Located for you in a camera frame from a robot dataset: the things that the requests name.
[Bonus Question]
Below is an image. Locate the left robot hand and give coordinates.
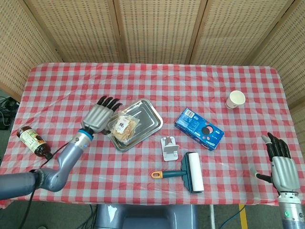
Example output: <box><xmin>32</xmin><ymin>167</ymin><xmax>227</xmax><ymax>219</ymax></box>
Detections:
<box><xmin>81</xmin><ymin>95</ymin><xmax>123</xmax><ymax>135</ymax></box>

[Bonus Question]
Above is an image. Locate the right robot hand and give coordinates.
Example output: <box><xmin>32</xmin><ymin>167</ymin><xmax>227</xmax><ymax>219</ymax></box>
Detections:
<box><xmin>250</xmin><ymin>132</ymin><xmax>300</xmax><ymax>193</ymax></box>

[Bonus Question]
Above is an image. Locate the snack packet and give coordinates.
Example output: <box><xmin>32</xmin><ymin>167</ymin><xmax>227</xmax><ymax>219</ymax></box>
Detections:
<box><xmin>106</xmin><ymin>110</ymin><xmax>141</xmax><ymax>144</ymax></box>

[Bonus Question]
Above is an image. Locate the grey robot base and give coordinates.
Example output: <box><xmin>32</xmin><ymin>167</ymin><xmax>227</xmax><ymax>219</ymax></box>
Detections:
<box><xmin>94</xmin><ymin>204</ymin><xmax>199</xmax><ymax>229</ymax></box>

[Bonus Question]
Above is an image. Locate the stainless steel tray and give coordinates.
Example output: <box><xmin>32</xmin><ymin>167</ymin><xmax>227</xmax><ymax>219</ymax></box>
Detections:
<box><xmin>106</xmin><ymin>99</ymin><xmax>164</xmax><ymax>152</ymax></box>

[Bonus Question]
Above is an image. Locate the red checkered tablecloth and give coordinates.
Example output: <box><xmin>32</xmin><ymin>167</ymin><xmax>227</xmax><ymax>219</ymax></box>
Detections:
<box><xmin>0</xmin><ymin>62</ymin><xmax>301</xmax><ymax>208</ymax></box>

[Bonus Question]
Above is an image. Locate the brown sauce bottle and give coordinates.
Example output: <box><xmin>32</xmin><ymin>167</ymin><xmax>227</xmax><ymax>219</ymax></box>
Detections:
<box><xmin>16</xmin><ymin>126</ymin><xmax>53</xmax><ymax>160</ymax></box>

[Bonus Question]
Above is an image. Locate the white phone stand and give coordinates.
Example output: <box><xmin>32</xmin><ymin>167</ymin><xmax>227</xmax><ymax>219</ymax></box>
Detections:
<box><xmin>160</xmin><ymin>136</ymin><xmax>179</xmax><ymax>163</ymax></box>

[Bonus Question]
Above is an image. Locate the white paper cup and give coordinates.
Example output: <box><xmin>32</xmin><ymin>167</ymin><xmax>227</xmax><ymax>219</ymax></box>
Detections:
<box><xmin>226</xmin><ymin>90</ymin><xmax>246</xmax><ymax>110</ymax></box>

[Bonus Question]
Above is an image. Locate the blue Oreo cookie box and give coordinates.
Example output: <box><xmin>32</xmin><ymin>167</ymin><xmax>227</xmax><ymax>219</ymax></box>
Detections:
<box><xmin>174</xmin><ymin>107</ymin><xmax>225</xmax><ymax>151</ymax></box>

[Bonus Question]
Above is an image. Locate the teal lint roller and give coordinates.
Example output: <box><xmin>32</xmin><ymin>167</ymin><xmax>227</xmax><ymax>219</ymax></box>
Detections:
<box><xmin>150</xmin><ymin>151</ymin><xmax>205</xmax><ymax>194</ymax></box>

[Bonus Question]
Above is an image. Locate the woven bamboo folding screen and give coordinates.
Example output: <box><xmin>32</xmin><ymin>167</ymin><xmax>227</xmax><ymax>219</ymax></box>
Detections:
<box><xmin>0</xmin><ymin>0</ymin><xmax>305</xmax><ymax>153</ymax></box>

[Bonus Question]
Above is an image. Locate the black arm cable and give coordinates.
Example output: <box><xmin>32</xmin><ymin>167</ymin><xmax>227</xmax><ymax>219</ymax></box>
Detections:
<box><xmin>18</xmin><ymin>140</ymin><xmax>73</xmax><ymax>229</ymax></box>

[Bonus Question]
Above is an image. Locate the black cable bundle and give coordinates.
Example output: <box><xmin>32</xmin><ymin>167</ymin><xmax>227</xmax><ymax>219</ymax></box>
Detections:
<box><xmin>0</xmin><ymin>95</ymin><xmax>21</xmax><ymax>131</ymax></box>

